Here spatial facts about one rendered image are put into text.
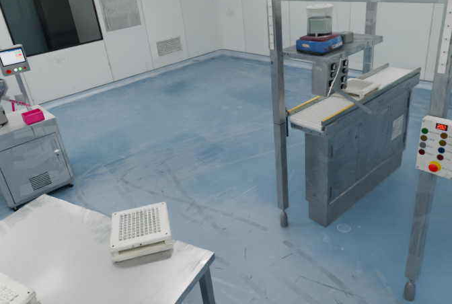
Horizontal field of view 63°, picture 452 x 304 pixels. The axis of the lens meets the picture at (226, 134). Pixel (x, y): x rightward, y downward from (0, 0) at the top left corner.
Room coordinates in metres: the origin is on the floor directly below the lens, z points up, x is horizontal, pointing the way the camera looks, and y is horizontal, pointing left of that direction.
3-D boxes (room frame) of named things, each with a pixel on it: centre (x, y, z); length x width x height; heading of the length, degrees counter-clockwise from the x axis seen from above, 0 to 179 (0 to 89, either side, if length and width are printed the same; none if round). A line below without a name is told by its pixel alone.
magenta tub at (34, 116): (3.17, 1.72, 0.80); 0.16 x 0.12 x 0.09; 129
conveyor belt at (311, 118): (2.58, -1.04, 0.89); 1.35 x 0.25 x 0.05; 128
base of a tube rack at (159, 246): (1.28, 0.41, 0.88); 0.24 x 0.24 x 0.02; 10
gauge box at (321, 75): (2.12, -0.66, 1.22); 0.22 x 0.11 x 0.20; 128
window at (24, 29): (6.10, 2.45, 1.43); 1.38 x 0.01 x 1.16; 129
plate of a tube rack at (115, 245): (1.28, 0.41, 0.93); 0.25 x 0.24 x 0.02; 10
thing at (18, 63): (3.47, 1.88, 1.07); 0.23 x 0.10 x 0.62; 129
